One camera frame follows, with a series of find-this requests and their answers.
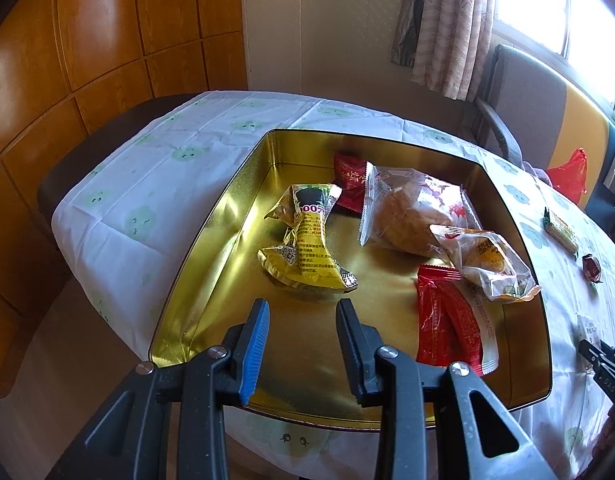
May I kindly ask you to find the grey and yellow armchair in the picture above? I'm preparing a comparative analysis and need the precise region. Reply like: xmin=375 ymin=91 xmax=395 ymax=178
xmin=475 ymin=44 xmax=615 ymax=211

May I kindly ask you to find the maroon and gold tin box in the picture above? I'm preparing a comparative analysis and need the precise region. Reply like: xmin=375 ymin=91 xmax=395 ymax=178
xmin=148 ymin=129 xmax=553 ymax=432

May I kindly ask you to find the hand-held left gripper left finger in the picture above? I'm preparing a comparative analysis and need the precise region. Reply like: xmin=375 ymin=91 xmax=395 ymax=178
xmin=44 ymin=298 xmax=271 ymax=480

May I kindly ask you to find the yellow and black snack packet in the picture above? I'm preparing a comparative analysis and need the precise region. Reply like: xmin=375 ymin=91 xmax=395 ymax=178
xmin=257 ymin=182 xmax=361 ymax=293

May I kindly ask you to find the green and yellow cracker packet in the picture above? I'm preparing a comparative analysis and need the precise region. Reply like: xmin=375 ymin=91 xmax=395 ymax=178
xmin=541 ymin=207 xmax=579 ymax=252

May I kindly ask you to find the beige patterned curtain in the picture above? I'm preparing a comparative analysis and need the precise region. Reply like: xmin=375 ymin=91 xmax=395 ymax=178
xmin=391 ymin=0 xmax=495 ymax=103

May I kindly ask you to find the dark wooden table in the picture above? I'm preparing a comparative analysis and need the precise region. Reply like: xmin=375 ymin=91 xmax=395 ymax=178
xmin=37 ymin=93 xmax=200 ymax=281

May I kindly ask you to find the brown snack packet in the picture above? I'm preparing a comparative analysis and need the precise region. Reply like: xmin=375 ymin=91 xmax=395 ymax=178
xmin=581 ymin=254 xmax=607 ymax=285

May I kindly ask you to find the clear bread packet red print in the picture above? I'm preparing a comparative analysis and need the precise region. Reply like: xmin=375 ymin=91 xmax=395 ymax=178
xmin=358 ymin=164 xmax=484 ymax=259

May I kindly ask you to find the red plastic bag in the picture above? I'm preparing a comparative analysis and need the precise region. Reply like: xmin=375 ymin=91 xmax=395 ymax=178
xmin=545 ymin=148 xmax=588 ymax=206

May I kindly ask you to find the clear seed packet yellow label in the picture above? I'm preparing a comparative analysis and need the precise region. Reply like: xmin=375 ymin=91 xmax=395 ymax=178
xmin=576 ymin=313 xmax=605 ymax=346

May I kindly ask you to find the red foil snack packet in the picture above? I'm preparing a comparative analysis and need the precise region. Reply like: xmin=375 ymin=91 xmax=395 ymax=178
xmin=333 ymin=152 xmax=374 ymax=217

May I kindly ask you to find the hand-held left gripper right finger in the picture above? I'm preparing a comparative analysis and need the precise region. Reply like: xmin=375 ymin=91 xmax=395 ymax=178
xmin=336 ymin=299 xmax=561 ymax=480

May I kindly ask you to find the window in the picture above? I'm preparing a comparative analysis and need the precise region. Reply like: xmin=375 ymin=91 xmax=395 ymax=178
xmin=492 ymin=0 xmax=615 ymax=126

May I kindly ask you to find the red and white snack packet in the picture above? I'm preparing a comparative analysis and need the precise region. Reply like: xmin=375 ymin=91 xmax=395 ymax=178
xmin=415 ymin=264 xmax=500 ymax=377

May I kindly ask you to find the wooden panelled wardrobe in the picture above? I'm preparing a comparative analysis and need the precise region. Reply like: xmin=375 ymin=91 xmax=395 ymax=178
xmin=0 ymin=0 xmax=250 ymax=396

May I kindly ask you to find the small clear pastry packet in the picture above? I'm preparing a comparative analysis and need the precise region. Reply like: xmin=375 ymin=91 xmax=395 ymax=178
xmin=429 ymin=224 xmax=542 ymax=304

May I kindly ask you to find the white tablecloth with green print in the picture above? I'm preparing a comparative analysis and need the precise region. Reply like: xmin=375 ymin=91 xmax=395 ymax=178
xmin=52 ymin=91 xmax=615 ymax=480

